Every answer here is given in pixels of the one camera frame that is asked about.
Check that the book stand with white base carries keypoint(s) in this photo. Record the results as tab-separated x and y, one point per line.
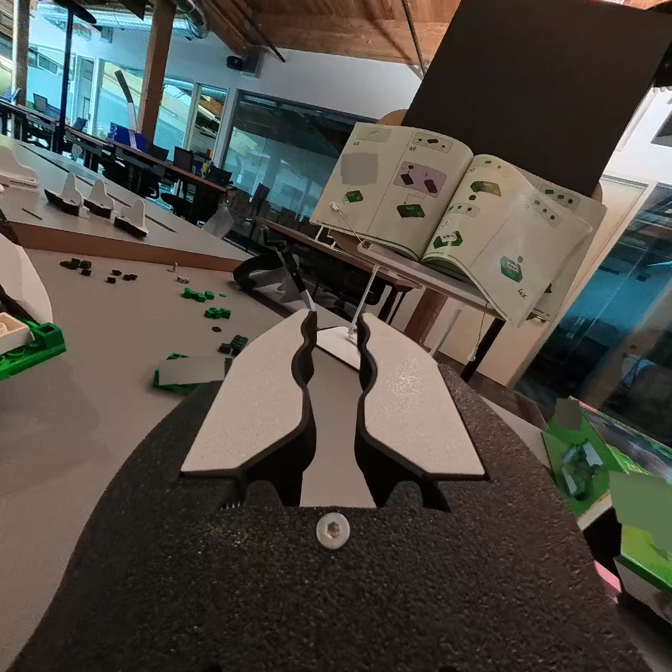
341	349

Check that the open lego instruction booklet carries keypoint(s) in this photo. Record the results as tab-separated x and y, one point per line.
472	210

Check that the spare hand-held gripper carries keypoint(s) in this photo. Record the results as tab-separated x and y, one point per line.
262	273

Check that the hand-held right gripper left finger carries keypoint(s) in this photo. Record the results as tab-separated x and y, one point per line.
252	414

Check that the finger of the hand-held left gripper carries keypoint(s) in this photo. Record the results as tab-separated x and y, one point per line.
23	283

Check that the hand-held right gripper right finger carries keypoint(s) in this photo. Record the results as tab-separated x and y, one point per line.
420	414

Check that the pink lego pig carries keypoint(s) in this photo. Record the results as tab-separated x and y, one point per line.
606	582

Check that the black office chair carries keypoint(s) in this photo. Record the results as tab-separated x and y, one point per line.
194	183

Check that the opened green lego box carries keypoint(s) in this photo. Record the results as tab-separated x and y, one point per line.
645	561

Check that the green lego assembly white brick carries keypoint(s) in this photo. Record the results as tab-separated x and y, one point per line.
173	387

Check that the scattered bright green lego pieces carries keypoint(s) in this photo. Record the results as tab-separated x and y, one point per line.
218	313

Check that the scattered dark green lego pieces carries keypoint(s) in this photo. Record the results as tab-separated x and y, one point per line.
239	341

